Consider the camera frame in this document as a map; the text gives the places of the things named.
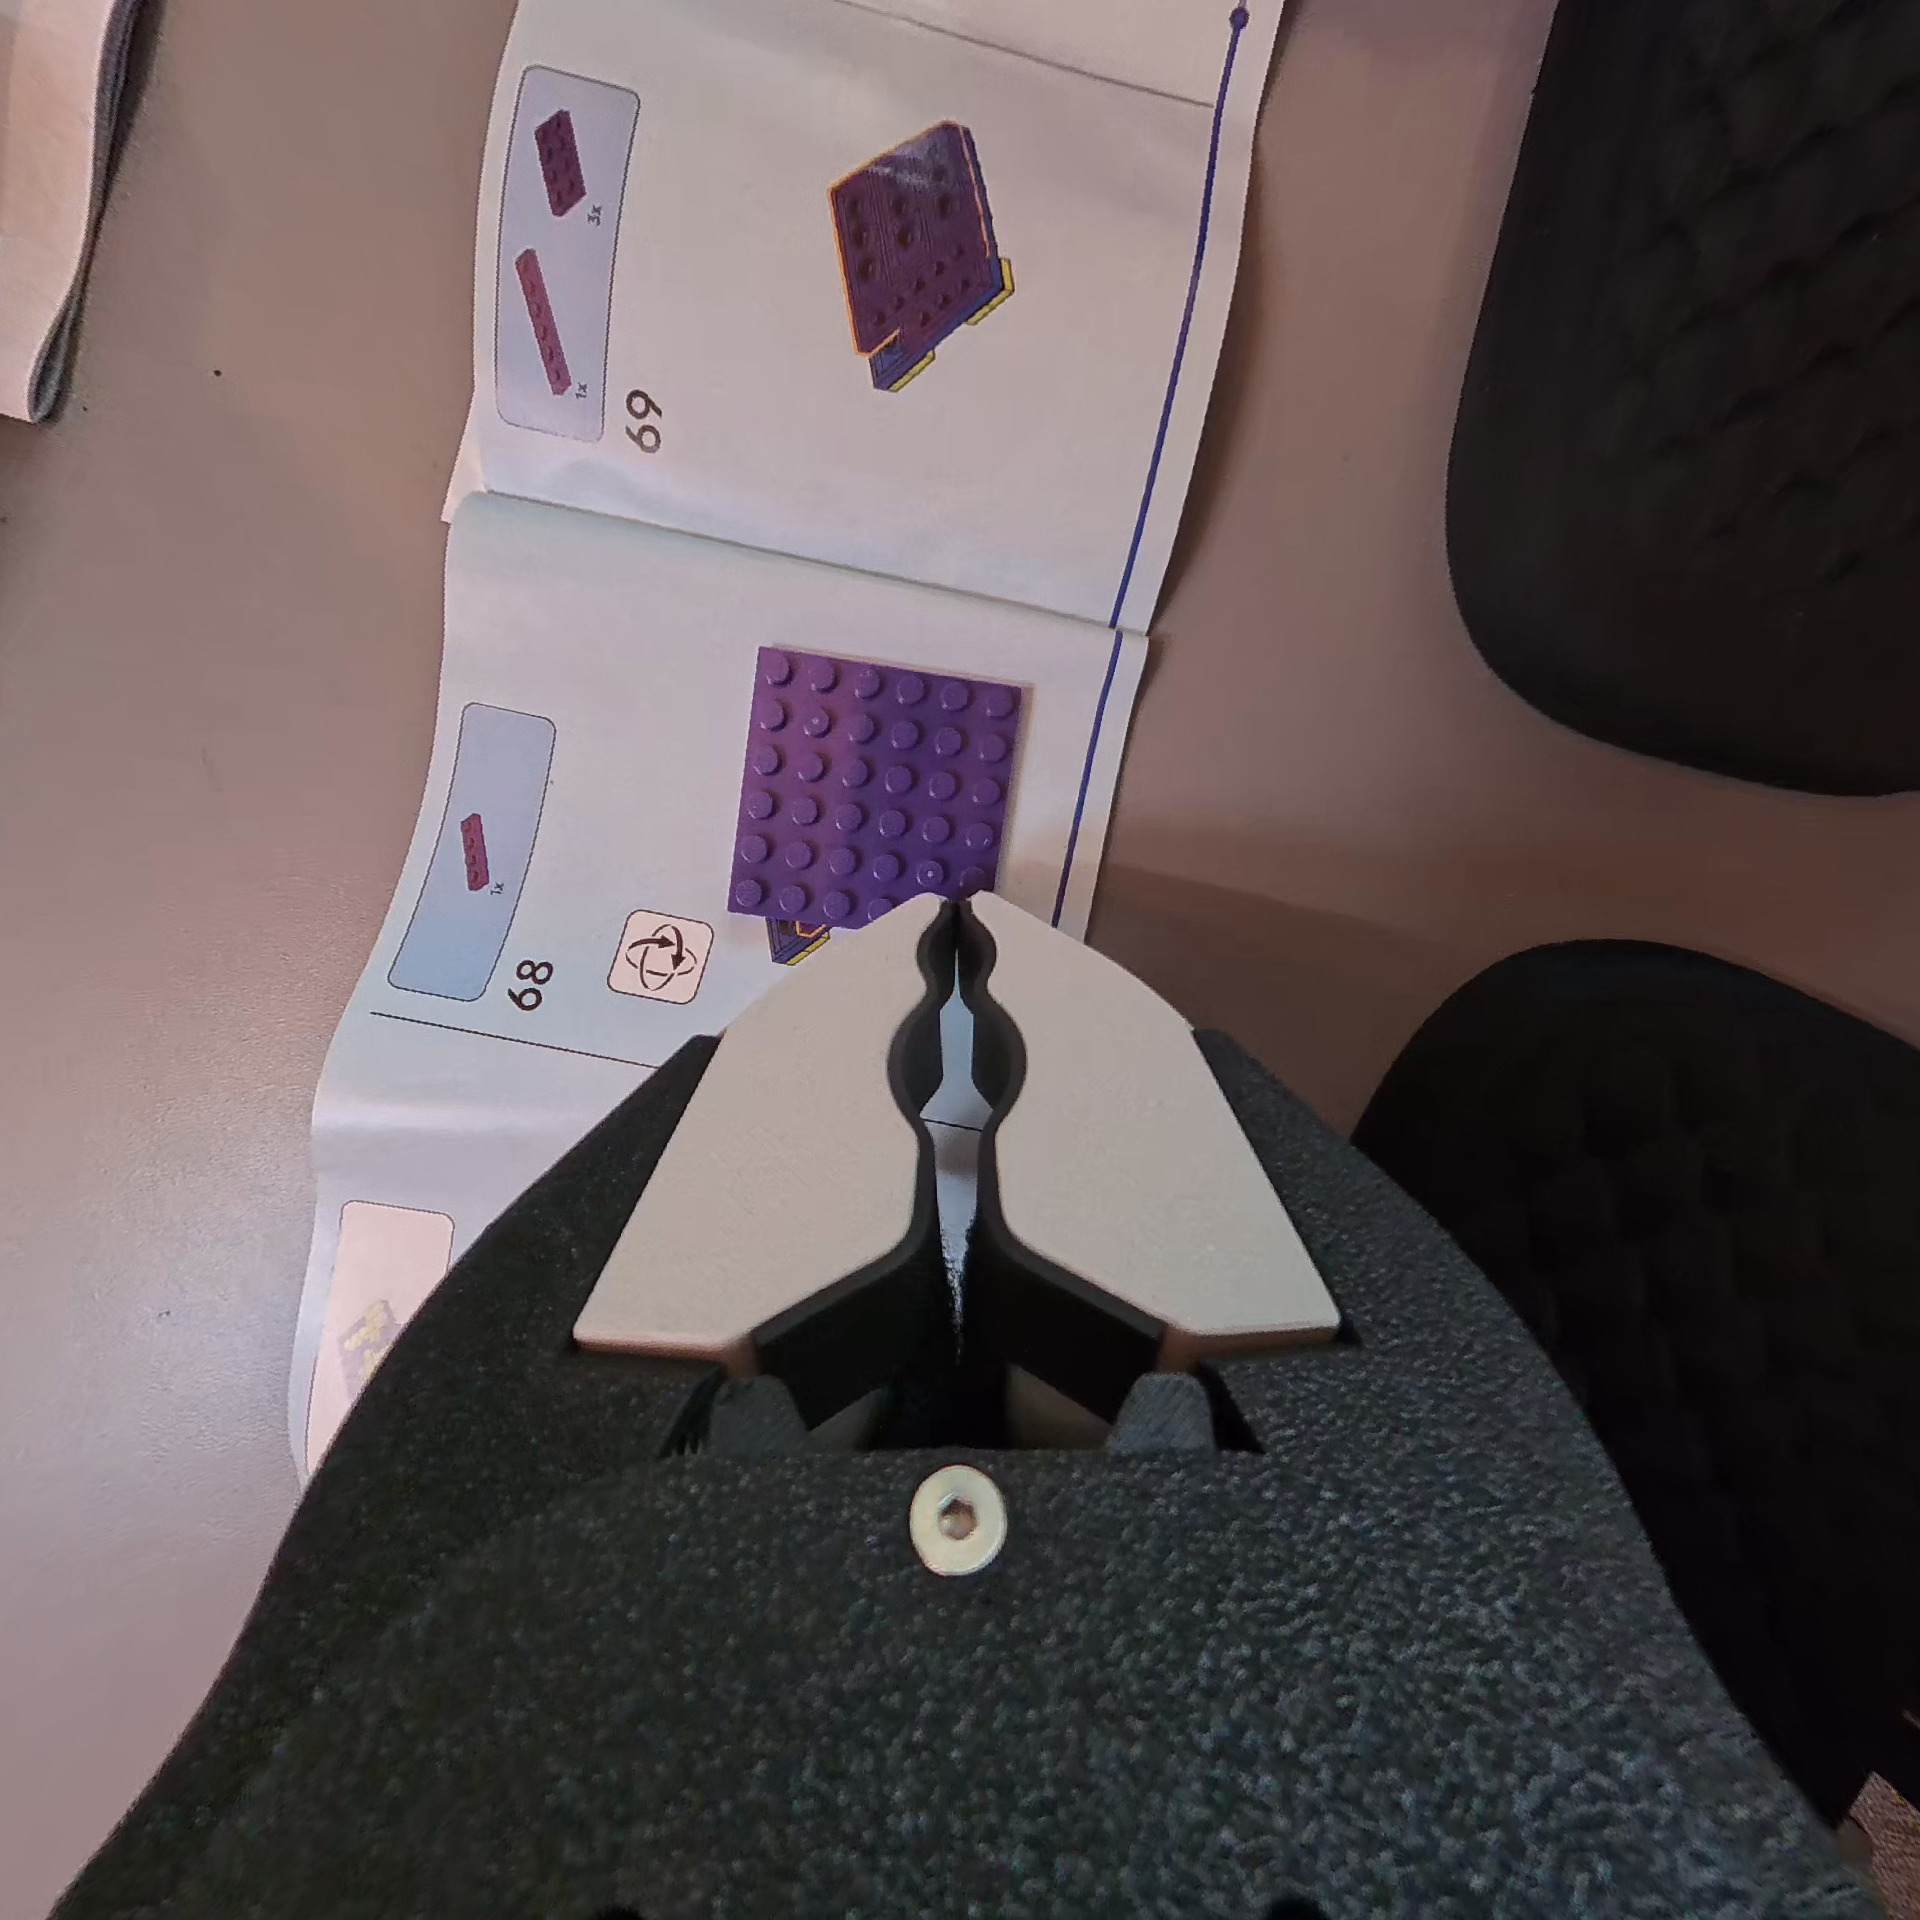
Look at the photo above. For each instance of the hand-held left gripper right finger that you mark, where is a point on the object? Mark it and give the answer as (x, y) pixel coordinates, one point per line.
(1142, 1141)

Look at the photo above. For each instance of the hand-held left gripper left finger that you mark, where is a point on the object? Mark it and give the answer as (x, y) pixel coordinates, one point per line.
(779, 1141)

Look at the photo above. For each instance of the purple studded building plate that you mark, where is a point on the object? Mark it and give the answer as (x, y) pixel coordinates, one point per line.
(868, 780)

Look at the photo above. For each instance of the open building instruction booklet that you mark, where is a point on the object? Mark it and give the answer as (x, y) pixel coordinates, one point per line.
(674, 600)

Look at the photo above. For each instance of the closed building instruction booklet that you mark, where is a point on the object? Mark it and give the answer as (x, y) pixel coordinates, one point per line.
(52, 182)

